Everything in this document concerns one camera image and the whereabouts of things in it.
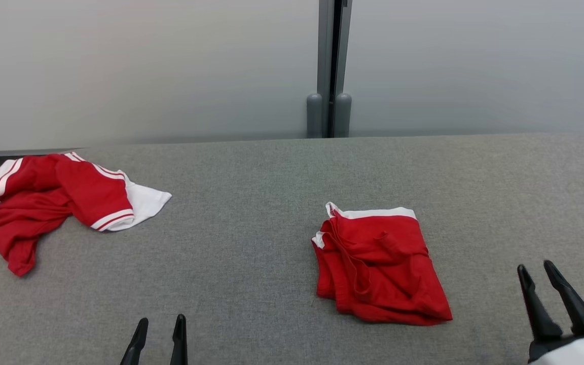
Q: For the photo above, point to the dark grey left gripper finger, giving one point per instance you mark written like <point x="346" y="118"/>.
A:
<point x="179" y="344"/>
<point x="135" y="347"/>

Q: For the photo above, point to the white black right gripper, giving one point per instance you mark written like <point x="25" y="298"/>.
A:
<point x="576" y="352"/>

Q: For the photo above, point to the red and white jersey shirt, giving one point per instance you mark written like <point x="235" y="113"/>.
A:
<point x="84" y="192"/>

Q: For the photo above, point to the red shorts with white trim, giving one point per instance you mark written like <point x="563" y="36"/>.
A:
<point x="383" y="268"/>

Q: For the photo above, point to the grey partition bottom rail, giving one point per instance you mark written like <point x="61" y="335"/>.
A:
<point x="18" y="152"/>

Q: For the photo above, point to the grey cylindrical post foot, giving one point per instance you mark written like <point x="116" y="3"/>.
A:
<point x="343" y="116"/>
<point x="314" y="116"/>

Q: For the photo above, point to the grey partition post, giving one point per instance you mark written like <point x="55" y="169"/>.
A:
<point x="324" y="50"/>

